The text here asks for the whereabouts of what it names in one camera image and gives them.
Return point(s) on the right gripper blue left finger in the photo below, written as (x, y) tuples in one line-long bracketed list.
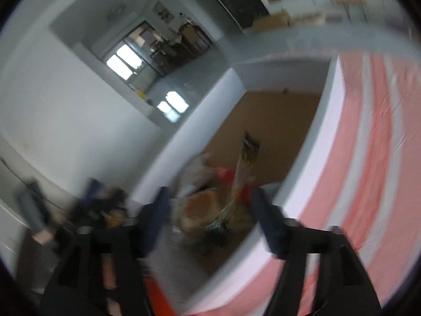
[(98, 263)]

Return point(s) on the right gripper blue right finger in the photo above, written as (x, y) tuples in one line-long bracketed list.
[(343, 286)]

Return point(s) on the bagged bread loaf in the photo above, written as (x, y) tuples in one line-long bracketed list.
[(200, 210)]

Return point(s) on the red snack packet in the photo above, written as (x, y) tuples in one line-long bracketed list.
[(237, 189)]

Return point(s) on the striped pink grey tablecloth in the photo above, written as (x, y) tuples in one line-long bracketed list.
[(359, 168)]

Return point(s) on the white cardboard storage box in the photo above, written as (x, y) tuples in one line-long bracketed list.
[(274, 121)]

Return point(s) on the brown cardboard box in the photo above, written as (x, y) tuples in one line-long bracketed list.
[(272, 22)]

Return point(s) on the small wooden stool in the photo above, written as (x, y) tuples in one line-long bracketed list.
[(346, 4)]

